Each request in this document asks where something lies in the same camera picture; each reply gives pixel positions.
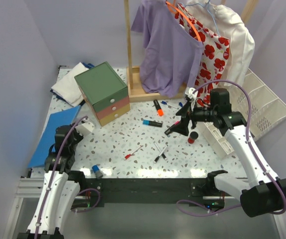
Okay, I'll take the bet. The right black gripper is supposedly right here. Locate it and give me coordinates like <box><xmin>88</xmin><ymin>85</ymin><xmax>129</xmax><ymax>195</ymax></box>
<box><xmin>170</xmin><ymin>100</ymin><xmax>217</xmax><ymax>136</ymax></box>

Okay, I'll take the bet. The three-drawer desk organizer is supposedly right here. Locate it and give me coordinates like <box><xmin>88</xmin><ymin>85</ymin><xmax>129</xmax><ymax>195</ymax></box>
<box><xmin>74</xmin><ymin>62</ymin><xmax>131</xmax><ymax>126</ymax></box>

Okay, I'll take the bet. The blue document folder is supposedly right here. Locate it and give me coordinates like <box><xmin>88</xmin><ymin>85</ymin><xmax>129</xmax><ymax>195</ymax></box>
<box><xmin>28</xmin><ymin>106</ymin><xmax>81</xmax><ymax>168</ymax></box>

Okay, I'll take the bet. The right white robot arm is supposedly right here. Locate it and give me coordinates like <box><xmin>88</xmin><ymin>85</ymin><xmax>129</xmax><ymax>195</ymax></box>
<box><xmin>165</xmin><ymin>88</ymin><xmax>286</xmax><ymax>218</ymax></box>

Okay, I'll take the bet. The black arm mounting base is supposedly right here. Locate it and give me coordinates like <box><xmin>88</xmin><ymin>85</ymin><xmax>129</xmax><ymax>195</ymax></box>
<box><xmin>81</xmin><ymin>178</ymin><xmax>229</xmax><ymax>211</ymax></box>

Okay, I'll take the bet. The red black stamp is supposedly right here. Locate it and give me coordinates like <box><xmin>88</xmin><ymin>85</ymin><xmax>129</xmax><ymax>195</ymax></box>
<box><xmin>187</xmin><ymin>131</ymin><xmax>199</xmax><ymax>144</ymax></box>

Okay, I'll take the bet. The orange highlighter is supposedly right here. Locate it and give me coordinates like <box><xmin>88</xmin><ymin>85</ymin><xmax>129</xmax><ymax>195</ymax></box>
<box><xmin>153</xmin><ymin>100</ymin><xmax>164</xmax><ymax>116</ymax></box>

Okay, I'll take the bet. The blue highlighter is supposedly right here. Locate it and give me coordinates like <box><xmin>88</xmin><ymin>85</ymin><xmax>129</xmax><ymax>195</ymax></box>
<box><xmin>143</xmin><ymin>119</ymin><xmax>162</xmax><ymax>127</ymax></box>

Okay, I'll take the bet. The black cap marker upper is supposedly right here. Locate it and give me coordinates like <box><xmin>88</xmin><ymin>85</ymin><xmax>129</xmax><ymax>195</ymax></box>
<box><xmin>153</xmin><ymin>141</ymin><xmax>167</xmax><ymax>160</ymax></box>

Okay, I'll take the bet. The black cap marker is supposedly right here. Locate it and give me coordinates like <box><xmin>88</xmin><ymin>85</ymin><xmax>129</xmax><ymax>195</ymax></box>
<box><xmin>153</xmin><ymin>146</ymin><xmax>168</xmax><ymax>163</ymax></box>
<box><xmin>153</xmin><ymin>141</ymin><xmax>167</xmax><ymax>160</ymax></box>

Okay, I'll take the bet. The black cap marker lower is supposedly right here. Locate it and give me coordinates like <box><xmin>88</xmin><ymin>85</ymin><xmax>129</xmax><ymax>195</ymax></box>
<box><xmin>153</xmin><ymin>146</ymin><xmax>168</xmax><ymax>163</ymax></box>

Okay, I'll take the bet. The wooden clothes rack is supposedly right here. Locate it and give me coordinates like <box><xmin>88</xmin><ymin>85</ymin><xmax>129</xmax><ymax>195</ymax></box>
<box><xmin>123</xmin><ymin>0</ymin><xmax>260</xmax><ymax>103</ymax></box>

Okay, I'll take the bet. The purple t-shirt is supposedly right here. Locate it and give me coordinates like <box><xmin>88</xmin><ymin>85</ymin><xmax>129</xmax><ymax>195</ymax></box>
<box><xmin>131</xmin><ymin>0</ymin><xmax>204</xmax><ymax>98</ymax></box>

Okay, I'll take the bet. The red cap marker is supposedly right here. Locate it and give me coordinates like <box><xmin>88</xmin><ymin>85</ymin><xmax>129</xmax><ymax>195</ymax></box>
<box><xmin>125</xmin><ymin>145</ymin><xmax>142</xmax><ymax>160</ymax></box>

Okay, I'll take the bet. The red floral dress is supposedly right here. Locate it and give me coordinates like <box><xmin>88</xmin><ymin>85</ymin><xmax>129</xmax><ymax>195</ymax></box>
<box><xmin>174</xmin><ymin>2</ymin><xmax>231</xmax><ymax>104</ymax></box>

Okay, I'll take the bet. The white file rack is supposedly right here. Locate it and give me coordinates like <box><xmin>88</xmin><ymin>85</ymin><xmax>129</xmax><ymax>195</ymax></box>
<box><xmin>197</xmin><ymin>69</ymin><xmax>286</xmax><ymax>158</ymax></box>

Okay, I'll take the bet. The blue grey stamp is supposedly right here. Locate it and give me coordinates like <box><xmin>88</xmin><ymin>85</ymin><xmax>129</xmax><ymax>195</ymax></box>
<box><xmin>92</xmin><ymin>165</ymin><xmax>104</xmax><ymax>179</ymax></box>

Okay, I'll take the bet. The cream white shirt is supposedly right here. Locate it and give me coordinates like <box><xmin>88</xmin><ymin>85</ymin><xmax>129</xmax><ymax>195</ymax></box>
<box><xmin>185</xmin><ymin>0</ymin><xmax>255</xmax><ymax>86</ymax></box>

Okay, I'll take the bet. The orange clothes hanger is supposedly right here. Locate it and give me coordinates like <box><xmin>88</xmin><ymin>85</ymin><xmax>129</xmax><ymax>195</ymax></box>
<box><xmin>165</xmin><ymin>0</ymin><xmax>202</xmax><ymax>42</ymax></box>

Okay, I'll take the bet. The light blue clothes hanger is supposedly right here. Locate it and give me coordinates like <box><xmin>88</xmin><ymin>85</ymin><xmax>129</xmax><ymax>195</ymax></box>
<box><xmin>204</xmin><ymin>0</ymin><xmax>220</xmax><ymax>36</ymax></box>

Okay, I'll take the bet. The folded white cloth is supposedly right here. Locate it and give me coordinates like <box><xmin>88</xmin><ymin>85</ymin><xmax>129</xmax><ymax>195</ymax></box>
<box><xmin>51</xmin><ymin>62</ymin><xmax>89</xmax><ymax>108</ymax></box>

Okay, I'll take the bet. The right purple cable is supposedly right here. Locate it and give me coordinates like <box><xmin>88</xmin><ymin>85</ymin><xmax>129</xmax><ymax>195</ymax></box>
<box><xmin>176</xmin><ymin>79</ymin><xmax>286</xmax><ymax>216</ymax></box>

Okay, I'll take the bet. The purple cable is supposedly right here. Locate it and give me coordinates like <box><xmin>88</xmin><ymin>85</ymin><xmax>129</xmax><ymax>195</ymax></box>
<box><xmin>176</xmin><ymin>79</ymin><xmax>286</xmax><ymax>216</ymax></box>
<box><xmin>33</xmin><ymin>115</ymin><xmax>101</xmax><ymax>239</ymax></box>

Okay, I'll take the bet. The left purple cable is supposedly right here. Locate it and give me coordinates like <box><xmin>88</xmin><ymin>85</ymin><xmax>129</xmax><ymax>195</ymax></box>
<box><xmin>33</xmin><ymin>115</ymin><xmax>101</xmax><ymax>239</ymax></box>

